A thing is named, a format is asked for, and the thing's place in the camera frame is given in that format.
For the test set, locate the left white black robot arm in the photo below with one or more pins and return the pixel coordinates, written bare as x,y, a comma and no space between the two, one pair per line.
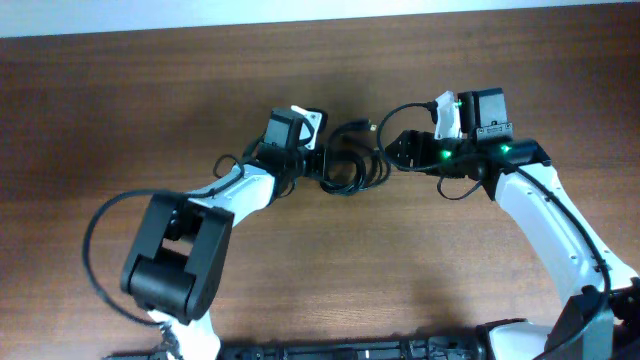
174,268

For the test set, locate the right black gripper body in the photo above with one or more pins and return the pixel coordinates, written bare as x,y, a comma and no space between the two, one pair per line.
450,155

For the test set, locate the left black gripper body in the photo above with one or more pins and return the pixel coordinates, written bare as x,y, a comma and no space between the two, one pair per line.
298,160

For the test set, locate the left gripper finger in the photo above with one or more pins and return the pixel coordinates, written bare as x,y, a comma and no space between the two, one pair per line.
317,174
315,161

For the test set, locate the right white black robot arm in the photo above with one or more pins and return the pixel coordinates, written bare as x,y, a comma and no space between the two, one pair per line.
598,291

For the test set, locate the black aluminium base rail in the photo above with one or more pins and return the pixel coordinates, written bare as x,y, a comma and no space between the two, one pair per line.
438,347

